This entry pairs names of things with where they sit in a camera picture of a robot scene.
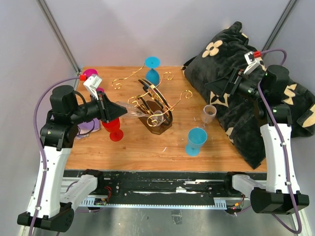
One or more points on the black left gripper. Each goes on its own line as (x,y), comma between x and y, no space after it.
(108,110)

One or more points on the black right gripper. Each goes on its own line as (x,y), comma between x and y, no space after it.
(229,83)

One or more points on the red plastic wine glass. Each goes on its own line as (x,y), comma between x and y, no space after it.
(113,127)

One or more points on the clear wine glass front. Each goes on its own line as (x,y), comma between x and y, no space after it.
(208,114)

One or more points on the clear wine glass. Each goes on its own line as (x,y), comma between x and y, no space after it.
(152,119)
(208,114)

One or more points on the magenta plastic wine glass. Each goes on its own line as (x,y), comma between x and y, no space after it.
(89,72)

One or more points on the clear wine glass back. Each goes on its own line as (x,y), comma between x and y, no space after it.
(152,119)

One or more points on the blue plastic wine glass back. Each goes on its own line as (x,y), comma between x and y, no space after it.
(152,75)

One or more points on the blue plastic wine glass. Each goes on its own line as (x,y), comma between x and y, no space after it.
(196,139)
(152,75)

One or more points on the blue plastic wine glass front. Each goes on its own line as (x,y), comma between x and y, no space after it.
(196,139)

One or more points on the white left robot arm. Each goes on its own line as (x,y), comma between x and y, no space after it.
(49,167)

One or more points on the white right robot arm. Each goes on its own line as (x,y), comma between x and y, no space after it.
(275,147)

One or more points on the purple folded cloth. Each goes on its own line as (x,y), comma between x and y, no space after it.
(86,128)

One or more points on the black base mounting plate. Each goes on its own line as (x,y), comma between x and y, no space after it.
(163,189)

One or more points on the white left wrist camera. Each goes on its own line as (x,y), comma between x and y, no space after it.
(91,84)

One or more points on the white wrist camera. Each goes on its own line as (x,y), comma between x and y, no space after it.
(91,84)
(254,60)

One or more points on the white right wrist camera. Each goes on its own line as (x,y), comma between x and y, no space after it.
(254,60)

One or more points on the gold wire wine glass rack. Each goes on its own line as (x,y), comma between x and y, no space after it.
(152,100)

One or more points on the aluminium frame rail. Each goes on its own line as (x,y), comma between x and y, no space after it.
(160,189)

